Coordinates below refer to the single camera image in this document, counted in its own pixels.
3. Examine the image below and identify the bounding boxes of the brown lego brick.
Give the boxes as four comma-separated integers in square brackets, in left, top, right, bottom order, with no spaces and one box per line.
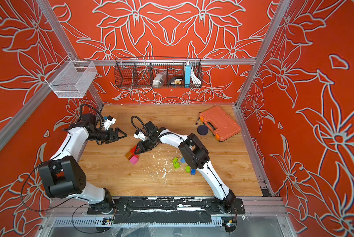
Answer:
[125,152,133,160]

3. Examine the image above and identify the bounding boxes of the small red lego brick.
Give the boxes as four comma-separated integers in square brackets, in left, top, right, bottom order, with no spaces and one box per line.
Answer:
[130,145,137,156]

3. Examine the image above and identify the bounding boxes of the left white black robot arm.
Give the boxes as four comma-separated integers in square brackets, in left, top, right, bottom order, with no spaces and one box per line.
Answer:
[38,112,127,213]

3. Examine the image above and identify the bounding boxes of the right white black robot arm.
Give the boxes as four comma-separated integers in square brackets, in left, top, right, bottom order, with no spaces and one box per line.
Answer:
[131,116,236,213]

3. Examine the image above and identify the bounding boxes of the dark round disc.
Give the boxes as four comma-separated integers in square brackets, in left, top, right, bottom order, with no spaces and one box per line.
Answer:
[197,125,209,136]

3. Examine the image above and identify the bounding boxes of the grey plastic bag in basket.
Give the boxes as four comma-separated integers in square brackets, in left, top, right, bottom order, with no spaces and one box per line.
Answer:
[152,72,167,88]

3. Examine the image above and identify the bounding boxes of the black item in basket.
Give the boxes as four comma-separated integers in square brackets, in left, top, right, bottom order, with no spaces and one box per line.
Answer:
[167,76,185,86]

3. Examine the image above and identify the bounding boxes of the orange plastic tool case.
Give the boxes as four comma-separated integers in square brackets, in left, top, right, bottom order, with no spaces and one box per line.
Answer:
[200,106,241,142]

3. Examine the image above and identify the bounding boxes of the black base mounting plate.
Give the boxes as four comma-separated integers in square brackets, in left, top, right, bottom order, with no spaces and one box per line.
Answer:
[87,197,246,224]

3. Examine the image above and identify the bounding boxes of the light blue box in basket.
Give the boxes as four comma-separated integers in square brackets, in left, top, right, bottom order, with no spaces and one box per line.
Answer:
[185,63,191,88]

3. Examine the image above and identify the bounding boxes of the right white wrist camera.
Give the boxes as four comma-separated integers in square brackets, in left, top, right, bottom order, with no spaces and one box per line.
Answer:
[134,131,147,141]

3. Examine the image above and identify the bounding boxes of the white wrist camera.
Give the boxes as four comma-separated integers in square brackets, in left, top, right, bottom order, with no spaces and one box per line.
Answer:
[134,131,147,141]
[104,116,116,130]

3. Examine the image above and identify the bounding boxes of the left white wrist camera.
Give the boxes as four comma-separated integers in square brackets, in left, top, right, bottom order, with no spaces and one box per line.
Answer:
[104,116,116,130]

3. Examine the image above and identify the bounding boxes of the black wire wall basket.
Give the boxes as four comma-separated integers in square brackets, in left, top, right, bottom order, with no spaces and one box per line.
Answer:
[114,57,203,89]

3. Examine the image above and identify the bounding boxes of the clear acrylic wall box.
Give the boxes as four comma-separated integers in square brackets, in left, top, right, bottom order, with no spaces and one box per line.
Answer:
[46,61,97,98]

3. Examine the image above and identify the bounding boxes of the white cable bundle in basket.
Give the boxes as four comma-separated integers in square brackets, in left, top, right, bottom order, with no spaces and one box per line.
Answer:
[190,69,202,88]

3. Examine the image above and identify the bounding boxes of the white slotted cable duct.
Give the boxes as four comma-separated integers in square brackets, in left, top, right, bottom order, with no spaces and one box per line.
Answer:
[53,217,114,228]

